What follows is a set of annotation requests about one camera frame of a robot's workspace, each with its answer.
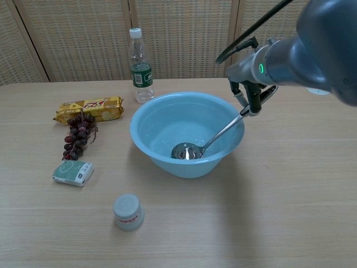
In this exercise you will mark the dark red grape bunch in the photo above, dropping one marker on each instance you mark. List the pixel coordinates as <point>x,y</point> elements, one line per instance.
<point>79,134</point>

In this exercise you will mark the steel ladle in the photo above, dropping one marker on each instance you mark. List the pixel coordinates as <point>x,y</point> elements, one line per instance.
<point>187,152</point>

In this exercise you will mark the blue plastic basin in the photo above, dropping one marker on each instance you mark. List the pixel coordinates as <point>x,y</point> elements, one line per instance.
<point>167,123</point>

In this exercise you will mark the clear water bottle green label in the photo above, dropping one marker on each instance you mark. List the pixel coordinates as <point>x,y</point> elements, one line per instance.
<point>142,78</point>

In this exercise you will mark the small white jar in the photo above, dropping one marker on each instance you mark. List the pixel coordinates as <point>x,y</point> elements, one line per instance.
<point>128,213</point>

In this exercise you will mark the green white tissue pack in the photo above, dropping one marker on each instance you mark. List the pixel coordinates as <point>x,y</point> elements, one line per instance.
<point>71,173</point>

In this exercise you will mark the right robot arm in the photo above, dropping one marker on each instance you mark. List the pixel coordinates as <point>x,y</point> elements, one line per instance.
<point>312,56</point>

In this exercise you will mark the yellow biscuit pack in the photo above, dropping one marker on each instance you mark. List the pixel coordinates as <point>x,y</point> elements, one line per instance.
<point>89,107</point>

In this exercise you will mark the white round table sticker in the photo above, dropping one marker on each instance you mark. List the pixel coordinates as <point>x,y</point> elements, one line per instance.
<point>316,91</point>

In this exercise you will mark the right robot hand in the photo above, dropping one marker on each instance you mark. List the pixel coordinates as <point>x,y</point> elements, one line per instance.
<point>242,71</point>

